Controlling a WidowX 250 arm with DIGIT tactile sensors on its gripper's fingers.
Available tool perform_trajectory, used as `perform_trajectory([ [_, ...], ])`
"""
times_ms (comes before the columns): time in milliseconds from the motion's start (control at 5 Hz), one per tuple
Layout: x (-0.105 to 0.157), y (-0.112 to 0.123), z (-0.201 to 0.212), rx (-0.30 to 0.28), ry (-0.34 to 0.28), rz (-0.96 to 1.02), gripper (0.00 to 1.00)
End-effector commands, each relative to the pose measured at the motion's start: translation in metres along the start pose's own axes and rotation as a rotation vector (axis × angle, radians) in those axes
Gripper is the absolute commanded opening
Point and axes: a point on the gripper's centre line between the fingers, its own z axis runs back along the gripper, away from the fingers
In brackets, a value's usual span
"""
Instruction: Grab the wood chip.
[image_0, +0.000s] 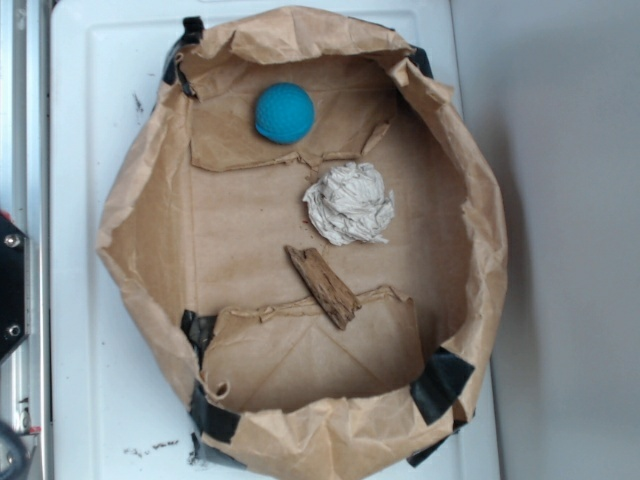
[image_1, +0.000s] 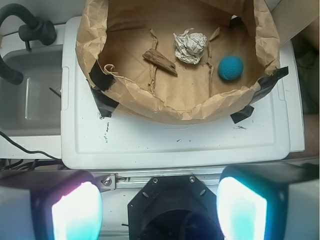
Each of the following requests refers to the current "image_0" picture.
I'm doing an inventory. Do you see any white plastic tray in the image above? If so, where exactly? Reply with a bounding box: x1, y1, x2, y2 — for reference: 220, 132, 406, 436
51, 1, 497, 479

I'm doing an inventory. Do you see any crumpled white paper wad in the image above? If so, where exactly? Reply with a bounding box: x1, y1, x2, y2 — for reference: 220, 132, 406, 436
302, 162, 395, 246

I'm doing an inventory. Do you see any aluminium frame rail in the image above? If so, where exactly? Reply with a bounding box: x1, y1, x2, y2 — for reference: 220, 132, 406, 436
1, 1, 53, 479

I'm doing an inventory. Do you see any brown wood chip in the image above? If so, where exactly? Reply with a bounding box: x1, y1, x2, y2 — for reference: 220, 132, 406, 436
284, 245, 361, 330

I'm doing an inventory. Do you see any blue dimpled ball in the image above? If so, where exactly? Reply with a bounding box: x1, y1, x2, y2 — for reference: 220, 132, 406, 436
255, 82, 315, 145

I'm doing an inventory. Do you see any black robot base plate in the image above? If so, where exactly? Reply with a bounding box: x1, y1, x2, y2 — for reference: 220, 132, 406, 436
0, 213, 27, 362

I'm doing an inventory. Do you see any brown paper bag tray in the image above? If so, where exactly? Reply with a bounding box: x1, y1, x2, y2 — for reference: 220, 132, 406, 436
97, 6, 507, 479

